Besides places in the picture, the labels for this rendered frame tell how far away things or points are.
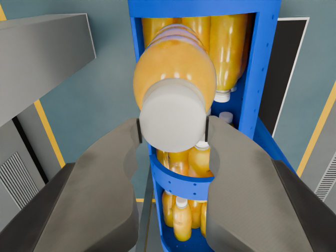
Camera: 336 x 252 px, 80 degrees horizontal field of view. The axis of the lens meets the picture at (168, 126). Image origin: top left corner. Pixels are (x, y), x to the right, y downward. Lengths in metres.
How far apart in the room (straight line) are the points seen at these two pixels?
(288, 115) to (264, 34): 1.67
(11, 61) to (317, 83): 1.94
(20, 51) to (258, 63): 0.89
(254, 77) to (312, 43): 1.46
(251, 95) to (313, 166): 2.16
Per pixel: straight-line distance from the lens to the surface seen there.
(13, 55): 1.01
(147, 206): 1.69
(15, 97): 0.98
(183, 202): 0.72
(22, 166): 2.35
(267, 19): 0.39
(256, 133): 1.36
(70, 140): 2.22
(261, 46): 0.39
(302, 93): 1.97
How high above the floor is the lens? 1.56
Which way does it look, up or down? 57 degrees down
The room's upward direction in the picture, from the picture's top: 175 degrees counter-clockwise
